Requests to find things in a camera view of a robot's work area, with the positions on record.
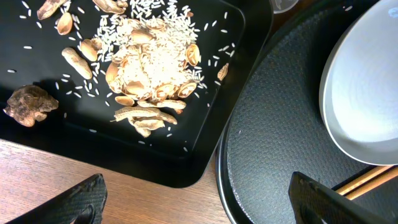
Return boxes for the clear plastic waste bin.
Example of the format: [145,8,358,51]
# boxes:
[271,0,299,14]

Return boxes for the black rectangular tray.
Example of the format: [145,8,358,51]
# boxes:
[1,1,273,188]

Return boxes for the grey round plate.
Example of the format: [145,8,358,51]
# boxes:
[319,0,397,166]

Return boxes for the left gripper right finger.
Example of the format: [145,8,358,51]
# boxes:
[289,172,388,224]

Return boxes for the wooden chopstick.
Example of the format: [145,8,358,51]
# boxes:
[336,166,392,195]
[343,166,397,200]

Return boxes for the round black serving tray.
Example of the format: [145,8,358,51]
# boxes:
[216,0,389,223]

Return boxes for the food scraps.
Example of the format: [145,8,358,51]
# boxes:
[1,1,238,138]

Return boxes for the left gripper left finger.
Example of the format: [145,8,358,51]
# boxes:
[8,174,108,224]

